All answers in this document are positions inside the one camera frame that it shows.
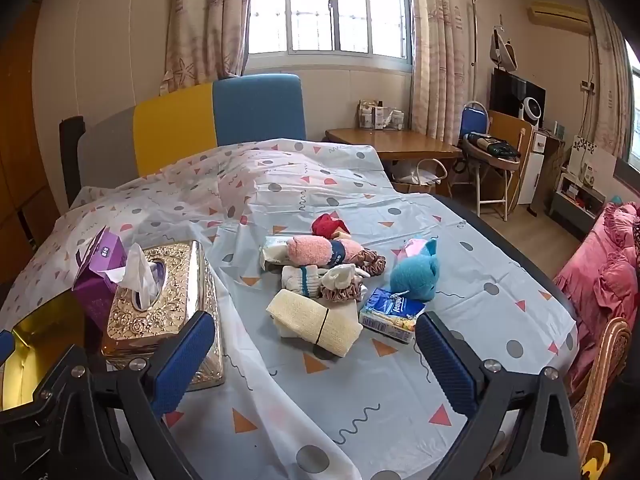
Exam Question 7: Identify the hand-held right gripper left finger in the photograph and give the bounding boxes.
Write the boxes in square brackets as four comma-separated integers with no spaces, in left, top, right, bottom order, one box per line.
[47,310,217,480]

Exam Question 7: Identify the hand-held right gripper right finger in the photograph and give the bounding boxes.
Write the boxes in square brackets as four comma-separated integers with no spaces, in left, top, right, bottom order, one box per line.
[415,311,584,480]

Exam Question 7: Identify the gold storage box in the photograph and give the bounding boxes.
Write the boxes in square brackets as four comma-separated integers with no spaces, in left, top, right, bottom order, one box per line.
[0,291,88,413]

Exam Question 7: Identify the blue pocket tissue packet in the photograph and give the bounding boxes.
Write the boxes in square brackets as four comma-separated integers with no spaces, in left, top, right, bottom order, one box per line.
[358,287,427,345]

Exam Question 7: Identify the pink and teal cloth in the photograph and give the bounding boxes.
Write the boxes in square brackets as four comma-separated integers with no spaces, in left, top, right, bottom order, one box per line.
[389,239,439,303]

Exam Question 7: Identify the white soft pad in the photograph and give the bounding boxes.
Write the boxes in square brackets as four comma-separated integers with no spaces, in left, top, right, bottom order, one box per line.
[276,301,373,342]

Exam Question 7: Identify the pink plush toy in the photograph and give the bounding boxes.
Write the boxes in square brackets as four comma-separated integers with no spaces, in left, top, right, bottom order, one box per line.
[401,238,427,262]

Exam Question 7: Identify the brown scrunchie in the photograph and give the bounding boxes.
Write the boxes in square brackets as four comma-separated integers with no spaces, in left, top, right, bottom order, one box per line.
[356,247,389,279]

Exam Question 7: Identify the pink beige scrunchie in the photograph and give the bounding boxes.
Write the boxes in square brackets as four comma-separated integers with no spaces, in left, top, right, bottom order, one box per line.
[320,279,369,304]

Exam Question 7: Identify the cream cloth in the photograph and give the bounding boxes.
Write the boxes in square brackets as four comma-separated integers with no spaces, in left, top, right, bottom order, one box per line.
[265,288,364,359]

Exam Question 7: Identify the white plain sock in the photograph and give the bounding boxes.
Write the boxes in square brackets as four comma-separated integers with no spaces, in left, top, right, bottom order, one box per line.
[321,263,370,287]

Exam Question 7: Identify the white wipes pack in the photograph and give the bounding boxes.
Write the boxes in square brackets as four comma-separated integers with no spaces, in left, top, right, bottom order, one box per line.
[259,235,297,274]

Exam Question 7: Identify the white striped sock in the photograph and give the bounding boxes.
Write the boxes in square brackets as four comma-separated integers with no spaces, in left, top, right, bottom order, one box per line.
[281,265,327,297]

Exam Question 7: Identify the pink towel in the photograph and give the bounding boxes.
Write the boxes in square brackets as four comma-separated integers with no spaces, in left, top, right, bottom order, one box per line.
[286,234,367,269]

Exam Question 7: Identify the red soft cloth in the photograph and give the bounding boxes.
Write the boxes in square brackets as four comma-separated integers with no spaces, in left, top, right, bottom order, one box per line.
[311,213,352,239]

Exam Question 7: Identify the gold ornate tissue box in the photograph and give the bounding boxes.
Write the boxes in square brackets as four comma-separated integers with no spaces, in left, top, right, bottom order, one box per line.
[101,240,227,392]

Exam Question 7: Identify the white tissue sheet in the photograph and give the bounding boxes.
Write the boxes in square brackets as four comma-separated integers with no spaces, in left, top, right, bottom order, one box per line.
[116,242,165,311]

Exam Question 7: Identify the purple tissue box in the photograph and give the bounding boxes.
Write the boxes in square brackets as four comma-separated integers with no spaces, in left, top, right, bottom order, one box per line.
[71,226,129,332]

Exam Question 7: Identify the wicker chair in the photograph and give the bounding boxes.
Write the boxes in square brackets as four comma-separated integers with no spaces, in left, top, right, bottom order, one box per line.
[569,316,634,462]

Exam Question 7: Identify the pink ruffled bed cover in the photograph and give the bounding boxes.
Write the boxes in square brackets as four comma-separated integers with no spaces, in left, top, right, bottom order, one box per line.
[551,201,640,392]

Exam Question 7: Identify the yellow plastic item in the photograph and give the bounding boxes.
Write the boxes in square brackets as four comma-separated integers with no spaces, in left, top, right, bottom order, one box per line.
[581,441,612,480]

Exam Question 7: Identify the wooden wardrobe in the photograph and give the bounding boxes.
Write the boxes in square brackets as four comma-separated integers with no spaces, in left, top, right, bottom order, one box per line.
[0,7,62,282]

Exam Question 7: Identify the white bag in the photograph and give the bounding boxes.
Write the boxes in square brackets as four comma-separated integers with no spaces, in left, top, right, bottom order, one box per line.
[391,158,449,196]

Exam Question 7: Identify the low grey shelf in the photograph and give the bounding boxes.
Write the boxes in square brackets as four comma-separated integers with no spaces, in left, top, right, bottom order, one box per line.
[549,172,609,242]

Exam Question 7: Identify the white cabinet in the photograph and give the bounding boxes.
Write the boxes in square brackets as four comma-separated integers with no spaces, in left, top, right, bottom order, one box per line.
[519,130,552,207]

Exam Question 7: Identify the wooden desk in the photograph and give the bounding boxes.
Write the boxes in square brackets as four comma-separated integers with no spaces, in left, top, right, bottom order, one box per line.
[325,128,464,162]

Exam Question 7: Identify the grey yellow blue headboard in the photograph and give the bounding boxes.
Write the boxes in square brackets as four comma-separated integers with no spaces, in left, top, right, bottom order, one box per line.
[77,74,307,181]

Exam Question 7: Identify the wooden board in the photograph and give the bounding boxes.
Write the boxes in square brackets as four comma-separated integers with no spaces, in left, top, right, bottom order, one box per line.
[487,110,534,207]

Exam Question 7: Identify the blue folding chair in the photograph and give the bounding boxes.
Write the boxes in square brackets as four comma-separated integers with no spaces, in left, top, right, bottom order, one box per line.
[459,102,489,137]

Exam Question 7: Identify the white cardboard box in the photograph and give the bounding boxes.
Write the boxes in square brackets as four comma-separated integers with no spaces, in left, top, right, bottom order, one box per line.
[566,134,619,192]

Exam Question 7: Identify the small boxes on desk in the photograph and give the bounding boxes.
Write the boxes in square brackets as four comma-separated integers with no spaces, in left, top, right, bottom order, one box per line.
[357,99,410,131]

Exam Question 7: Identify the white round fan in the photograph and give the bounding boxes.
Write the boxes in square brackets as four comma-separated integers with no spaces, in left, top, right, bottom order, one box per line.
[519,97,547,129]

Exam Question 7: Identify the black television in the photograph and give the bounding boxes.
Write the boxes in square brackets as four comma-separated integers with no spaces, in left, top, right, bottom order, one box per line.
[489,67,547,122]

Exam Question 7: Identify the beige patterned curtain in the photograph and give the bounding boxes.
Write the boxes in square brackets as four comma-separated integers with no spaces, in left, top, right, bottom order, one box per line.
[584,0,637,162]
[161,0,257,95]
[409,0,478,142]

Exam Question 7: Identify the hanging bag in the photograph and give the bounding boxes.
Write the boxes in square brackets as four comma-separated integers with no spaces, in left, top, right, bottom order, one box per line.
[489,27,519,74]

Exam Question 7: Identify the side window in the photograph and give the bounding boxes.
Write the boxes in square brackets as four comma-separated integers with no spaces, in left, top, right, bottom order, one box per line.
[624,40,640,162]

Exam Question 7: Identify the metal coat stand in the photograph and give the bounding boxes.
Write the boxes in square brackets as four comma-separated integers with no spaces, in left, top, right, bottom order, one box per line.
[469,0,499,107]

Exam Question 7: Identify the large window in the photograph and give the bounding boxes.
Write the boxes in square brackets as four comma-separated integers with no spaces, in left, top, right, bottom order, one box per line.
[246,0,417,74]

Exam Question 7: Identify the black upright post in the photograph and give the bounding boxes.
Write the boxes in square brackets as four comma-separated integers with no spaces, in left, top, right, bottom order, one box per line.
[59,116,87,208]

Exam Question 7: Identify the wall air conditioner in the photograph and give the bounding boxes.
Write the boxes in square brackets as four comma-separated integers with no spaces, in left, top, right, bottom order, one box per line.
[525,0,592,37]

